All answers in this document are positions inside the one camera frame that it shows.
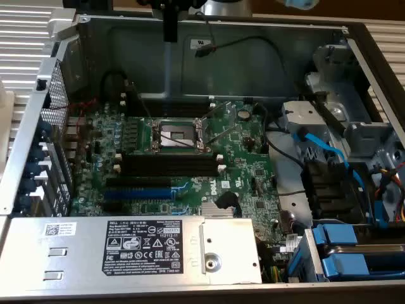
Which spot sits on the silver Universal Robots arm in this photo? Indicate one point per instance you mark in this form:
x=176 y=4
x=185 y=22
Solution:
x=221 y=8

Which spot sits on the black RAM slot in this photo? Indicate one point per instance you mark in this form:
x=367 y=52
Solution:
x=177 y=108
x=177 y=103
x=171 y=172
x=171 y=161
x=177 y=98
x=171 y=155
x=171 y=166
x=177 y=113

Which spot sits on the grey metal PC case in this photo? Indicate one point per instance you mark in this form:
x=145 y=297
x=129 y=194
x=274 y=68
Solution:
x=126 y=47

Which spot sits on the thin metal locking lever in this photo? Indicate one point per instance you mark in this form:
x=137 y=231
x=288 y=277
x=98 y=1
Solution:
x=147 y=111
x=221 y=136

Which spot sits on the CPU socket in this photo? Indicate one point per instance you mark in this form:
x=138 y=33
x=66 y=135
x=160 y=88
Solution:
x=177 y=136

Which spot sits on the coin cell battery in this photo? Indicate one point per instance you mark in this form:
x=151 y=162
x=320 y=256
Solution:
x=243 y=114

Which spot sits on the silver ethernet port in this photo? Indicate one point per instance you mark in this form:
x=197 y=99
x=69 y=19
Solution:
x=76 y=122

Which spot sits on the silver rear port block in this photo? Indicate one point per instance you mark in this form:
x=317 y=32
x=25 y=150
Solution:
x=72 y=133

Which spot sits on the silver USB port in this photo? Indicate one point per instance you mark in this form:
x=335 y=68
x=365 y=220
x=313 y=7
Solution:
x=72 y=156
x=71 y=146

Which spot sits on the silver disk bay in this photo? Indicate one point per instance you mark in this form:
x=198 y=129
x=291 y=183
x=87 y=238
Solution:
x=303 y=112

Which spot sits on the green Dell motherboard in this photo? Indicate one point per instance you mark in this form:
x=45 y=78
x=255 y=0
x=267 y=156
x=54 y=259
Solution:
x=246 y=164

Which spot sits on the long black expansion slot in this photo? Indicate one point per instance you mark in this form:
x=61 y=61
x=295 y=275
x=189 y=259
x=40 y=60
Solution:
x=139 y=182

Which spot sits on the dark blue slot clip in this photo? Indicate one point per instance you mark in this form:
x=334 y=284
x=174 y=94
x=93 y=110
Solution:
x=32 y=170
x=23 y=202
x=36 y=154
x=28 y=186
x=43 y=130

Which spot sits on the grey drive cage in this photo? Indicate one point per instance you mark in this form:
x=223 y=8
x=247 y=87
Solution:
x=335 y=63

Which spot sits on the blue expansion slot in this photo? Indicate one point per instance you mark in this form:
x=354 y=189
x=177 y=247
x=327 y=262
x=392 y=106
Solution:
x=136 y=193

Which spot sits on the short black expansion slot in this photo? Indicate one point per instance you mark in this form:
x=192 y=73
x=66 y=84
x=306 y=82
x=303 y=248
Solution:
x=112 y=206

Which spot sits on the silver chipset heatsink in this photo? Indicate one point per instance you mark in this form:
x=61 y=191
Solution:
x=210 y=211

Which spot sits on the silver power supply unit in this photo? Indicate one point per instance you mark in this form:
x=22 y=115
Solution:
x=79 y=253

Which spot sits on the blue drive caddy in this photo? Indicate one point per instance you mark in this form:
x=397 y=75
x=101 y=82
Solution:
x=308 y=253

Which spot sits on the blue disk caddy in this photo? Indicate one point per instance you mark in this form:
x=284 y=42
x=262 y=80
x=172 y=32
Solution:
x=345 y=266
x=338 y=234

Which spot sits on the silver metal bracket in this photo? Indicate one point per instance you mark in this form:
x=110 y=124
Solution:
x=61 y=22

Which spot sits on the grey plastic bracket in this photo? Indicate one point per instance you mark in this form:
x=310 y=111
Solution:
x=367 y=136

